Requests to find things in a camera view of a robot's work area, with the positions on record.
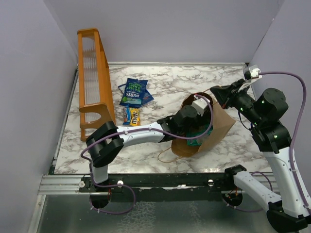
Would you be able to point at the orange wooden rack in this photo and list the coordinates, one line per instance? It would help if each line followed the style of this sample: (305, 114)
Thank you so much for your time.
(96, 105)

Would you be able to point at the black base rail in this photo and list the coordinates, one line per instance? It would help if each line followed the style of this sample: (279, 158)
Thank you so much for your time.
(163, 187)

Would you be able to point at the blue Burts crisps packet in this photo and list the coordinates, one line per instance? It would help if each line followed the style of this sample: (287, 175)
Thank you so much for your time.
(133, 93)

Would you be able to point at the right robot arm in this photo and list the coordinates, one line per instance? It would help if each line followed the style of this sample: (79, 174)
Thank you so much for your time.
(286, 211)

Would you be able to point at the brown paper bag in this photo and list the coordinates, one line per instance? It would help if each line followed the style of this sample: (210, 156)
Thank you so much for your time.
(220, 126)

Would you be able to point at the yellow M&M's packet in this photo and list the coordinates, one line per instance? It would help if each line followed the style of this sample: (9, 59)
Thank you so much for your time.
(135, 117)

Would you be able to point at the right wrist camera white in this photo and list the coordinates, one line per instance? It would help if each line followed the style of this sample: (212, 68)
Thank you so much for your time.
(251, 72)

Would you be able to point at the dark blue snack packet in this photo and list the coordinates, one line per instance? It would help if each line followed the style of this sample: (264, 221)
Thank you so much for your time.
(146, 99)

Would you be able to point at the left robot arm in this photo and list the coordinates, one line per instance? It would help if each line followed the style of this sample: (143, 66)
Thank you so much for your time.
(106, 142)

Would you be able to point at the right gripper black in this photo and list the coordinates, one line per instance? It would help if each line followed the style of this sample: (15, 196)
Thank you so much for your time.
(226, 94)

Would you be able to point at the green snack packet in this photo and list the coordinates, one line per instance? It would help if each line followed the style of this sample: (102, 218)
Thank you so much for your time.
(196, 138)

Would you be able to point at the small blue candy bar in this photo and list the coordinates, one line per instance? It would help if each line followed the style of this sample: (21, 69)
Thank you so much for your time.
(126, 115)

